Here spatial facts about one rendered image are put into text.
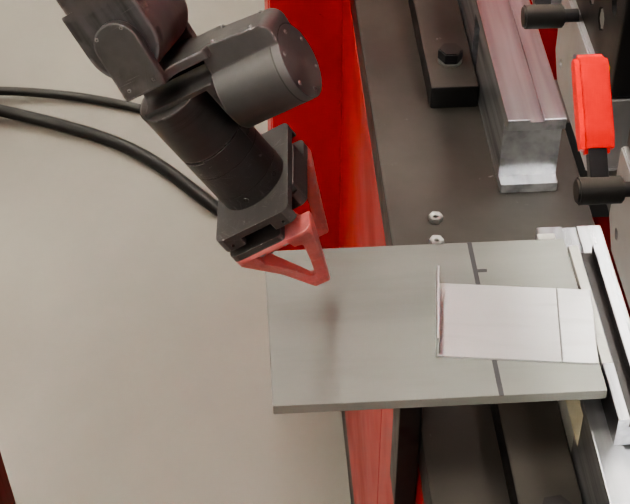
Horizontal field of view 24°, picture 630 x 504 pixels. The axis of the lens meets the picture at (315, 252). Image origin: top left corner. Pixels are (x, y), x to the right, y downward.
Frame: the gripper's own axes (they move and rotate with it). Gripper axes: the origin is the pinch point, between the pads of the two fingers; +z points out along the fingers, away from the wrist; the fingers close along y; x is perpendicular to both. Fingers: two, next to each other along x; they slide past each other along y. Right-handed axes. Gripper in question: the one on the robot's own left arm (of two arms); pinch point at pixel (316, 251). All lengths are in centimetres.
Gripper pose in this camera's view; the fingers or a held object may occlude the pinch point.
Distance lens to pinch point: 117.2
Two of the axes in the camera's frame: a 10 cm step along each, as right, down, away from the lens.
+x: -8.4, 4.0, 3.7
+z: 5.4, 6.0, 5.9
